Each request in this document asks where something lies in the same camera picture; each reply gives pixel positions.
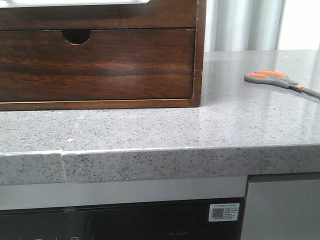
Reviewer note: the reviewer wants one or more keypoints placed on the dark wooden drawer cabinet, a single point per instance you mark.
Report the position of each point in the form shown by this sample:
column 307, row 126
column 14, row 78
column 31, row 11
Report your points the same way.
column 76, row 22

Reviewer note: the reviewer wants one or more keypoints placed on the orange grey scissors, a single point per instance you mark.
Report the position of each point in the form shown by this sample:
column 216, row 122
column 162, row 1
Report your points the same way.
column 278, row 79

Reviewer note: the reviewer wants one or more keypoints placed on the dark wooden drawer front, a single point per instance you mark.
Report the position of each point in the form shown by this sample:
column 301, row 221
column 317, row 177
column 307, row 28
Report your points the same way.
column 121, row 64

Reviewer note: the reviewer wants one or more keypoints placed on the black glass built-in appliance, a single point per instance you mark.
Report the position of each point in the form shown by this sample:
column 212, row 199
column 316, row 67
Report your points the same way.
column 161, row 220

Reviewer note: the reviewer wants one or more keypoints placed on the white QR code sticker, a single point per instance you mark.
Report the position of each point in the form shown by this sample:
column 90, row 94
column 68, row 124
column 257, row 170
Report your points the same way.
column 223, row 212

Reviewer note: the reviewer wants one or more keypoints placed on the grey pleated curtain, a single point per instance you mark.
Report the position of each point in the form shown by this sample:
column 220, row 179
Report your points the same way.
column 243, row 25

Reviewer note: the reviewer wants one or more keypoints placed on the grey cabinet door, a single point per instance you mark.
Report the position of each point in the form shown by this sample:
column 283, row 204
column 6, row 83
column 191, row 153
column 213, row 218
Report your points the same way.
column 282, row 207

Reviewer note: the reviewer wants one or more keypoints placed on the white tray on cabinet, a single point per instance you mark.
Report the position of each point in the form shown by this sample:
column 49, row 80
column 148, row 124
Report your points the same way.
column 60, row 3

